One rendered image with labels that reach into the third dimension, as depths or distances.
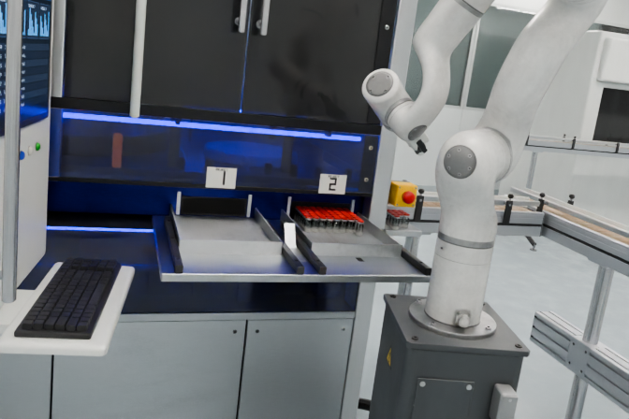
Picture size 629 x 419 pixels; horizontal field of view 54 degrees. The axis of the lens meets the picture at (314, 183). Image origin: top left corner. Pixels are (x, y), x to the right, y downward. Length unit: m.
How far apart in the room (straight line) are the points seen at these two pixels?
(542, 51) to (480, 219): 0.34
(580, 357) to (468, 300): 1.07
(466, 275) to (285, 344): 0.85
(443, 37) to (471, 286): 0.52
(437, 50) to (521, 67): 0.18
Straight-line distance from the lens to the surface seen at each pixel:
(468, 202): 1.25
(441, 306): 1.35
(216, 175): 1.77
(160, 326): 1.91
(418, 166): 7.22
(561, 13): 1.31
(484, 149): 1.21
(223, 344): 1.96
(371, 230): 1.89
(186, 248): 1.55
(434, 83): 1.30
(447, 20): 1.31
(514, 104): 1.27
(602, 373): 2.29
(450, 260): 1.31
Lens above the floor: 1.38
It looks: 11 degrees down
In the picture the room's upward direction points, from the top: 7 degrees clockwise
